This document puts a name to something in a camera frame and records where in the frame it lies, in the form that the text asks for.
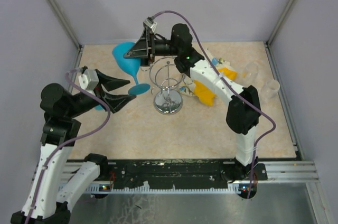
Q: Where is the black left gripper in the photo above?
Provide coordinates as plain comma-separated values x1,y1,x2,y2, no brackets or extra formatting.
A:
65,68,136,117

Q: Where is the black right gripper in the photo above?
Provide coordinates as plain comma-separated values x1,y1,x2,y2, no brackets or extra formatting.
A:
124,28,180,68

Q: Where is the blue wine glass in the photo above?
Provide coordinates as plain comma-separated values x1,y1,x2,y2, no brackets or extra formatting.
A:
95,105,104,111
112,42,150,95

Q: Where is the clear wine glass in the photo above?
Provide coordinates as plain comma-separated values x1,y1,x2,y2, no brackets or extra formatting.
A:
241,62,259,87
261,79,280,99

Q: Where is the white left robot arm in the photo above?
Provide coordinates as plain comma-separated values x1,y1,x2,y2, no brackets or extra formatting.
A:
10,67,135,223

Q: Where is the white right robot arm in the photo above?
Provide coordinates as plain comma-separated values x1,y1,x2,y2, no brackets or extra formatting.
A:
123,23,260,181

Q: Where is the chrome wine glass rack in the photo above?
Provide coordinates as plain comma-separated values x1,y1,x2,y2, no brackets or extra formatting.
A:
141,56,185,115

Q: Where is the white patterned cloth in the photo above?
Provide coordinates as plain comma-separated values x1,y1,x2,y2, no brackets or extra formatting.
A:
179,48,237,97

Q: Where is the yellow cloth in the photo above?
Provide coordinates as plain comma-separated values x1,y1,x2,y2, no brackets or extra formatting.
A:
193,67,237,106

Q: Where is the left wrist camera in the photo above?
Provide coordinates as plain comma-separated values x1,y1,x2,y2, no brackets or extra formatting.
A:
78,67,99,94

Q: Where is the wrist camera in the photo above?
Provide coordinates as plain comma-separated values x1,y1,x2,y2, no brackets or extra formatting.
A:
143,16,157,33
78,67,99,94

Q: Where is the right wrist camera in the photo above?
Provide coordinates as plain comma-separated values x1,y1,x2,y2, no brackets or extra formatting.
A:
143,16,157,33

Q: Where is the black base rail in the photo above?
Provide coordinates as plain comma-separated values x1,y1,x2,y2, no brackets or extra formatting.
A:
86,159,268,198

